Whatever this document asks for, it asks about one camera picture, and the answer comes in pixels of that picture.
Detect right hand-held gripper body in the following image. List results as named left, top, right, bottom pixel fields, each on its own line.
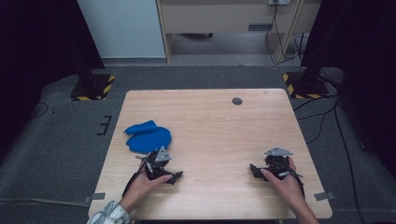
left=264, top=147, right=294, bottom=174

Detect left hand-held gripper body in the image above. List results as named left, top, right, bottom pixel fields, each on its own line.
left=143, top=146, right=176, bottom=181

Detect blue towel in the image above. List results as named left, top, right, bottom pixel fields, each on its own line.
left=123, top=119, right=173, bottom=155

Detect person's left hand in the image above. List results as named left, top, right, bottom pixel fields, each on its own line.
left=120, top=170, right=173, bottom=213

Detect person's right hand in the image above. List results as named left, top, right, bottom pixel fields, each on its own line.
left=261, top=157, right=306, bottom=208

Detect grey tape piece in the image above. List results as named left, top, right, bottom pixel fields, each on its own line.
left=313, top=191, right=337, bottom=202
left=83, top=192, right=106, bottom=204

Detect black stand with striped base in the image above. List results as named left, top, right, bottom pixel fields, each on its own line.
left=282, top=62, right=331, bottom=100
left=69, top=62, right=116, bottom=102

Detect white cabinet panel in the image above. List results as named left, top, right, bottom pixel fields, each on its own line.
left=77, top=0, right=166, bottom=59

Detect black curtain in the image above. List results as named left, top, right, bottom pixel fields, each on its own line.
left=0, top=0, right=106, bottom=158
left=300, top=0, right=396, bottom=171

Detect light wooden desk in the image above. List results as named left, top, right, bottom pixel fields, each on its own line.
left=155, top=0, right=321, bottom=63

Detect left hand-held gripper black cable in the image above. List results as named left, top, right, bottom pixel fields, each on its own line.
left=122, top=154, right=149, bottom=198

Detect hand-held gripper black cable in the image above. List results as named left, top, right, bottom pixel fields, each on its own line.
left=279, top=167, right=306, bottom=198
left=122, top=154, right=149, bottom=198

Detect right hand-held gripper black cable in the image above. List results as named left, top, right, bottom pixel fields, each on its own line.
left=279, top=167, right=306, bottom=198

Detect long black floor cable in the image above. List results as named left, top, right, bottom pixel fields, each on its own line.
left=332, top=102, right=368, bottom=224

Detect black power strip cable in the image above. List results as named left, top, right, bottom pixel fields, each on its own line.
left=264, top=3, right=303, bottom=66

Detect grey floor cable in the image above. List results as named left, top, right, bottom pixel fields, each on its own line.
left=0, top=197, right=92, bottom=208

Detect thin black floor cable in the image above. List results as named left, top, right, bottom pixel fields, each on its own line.
left=29, top=102, right=50, bottom=119

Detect grey drawer handle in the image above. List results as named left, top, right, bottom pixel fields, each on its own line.
left=247, top=23, right=274, bottom=32

